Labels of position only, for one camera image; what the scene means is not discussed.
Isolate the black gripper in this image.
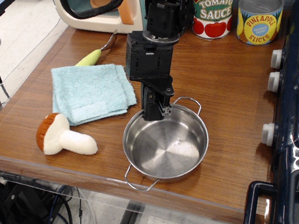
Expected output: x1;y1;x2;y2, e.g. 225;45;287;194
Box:
126;31;174;122

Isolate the stainless steel pot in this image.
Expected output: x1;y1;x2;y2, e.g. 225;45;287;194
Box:
122;97;209;184

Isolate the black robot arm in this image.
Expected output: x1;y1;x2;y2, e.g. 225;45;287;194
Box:
59;0;195;121

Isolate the light blue folded cloth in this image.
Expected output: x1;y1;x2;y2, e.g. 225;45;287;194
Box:
51;64;137;126

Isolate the toy microwave oven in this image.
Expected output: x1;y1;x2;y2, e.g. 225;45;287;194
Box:
53;0;147;34

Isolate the plush mushroom toy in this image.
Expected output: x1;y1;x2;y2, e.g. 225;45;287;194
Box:
36;113;98;155

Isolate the tomato sauce can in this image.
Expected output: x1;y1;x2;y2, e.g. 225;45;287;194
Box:
193;0;235;39

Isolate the pineapple slices can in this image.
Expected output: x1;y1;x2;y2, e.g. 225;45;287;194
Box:
236;0;284;45

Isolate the green handled spoon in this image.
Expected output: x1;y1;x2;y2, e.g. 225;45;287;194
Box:
76;30;118;67

